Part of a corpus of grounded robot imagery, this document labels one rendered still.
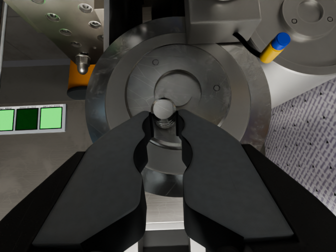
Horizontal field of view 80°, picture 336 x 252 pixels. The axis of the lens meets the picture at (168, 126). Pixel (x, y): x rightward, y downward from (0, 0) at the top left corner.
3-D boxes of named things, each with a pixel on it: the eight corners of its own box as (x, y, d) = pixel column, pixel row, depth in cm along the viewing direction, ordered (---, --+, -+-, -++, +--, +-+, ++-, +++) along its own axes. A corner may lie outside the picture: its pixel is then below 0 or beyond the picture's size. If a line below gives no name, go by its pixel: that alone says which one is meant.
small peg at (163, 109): (179, 101, 11) (170, 125, 11) (178, 113, 14) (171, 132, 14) (156, 93, 11) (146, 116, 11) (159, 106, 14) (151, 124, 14)
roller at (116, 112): (244, 28, 17) (259, 171, 15) (200, 107, 42) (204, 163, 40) (104, 35, 17) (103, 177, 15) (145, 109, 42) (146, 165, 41)
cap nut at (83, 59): (87, 54, 50) (86, 71, 50) (92, 60, 54) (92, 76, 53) (72, 54, 50) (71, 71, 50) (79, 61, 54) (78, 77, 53)
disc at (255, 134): (261, 11, 17) (283, 193, 15) (258, 15, 18) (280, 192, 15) (86, 20, 17) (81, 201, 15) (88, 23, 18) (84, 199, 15)
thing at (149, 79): (248, 66, 14) (206, 164, 13) (239, 77, 16) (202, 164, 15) (152, 26, 15) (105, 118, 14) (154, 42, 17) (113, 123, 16)
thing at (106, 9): (109, -109, 21) (109, 58, 18) (142, 31, 44) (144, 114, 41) (105, -109, 21) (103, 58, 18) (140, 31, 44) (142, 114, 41)
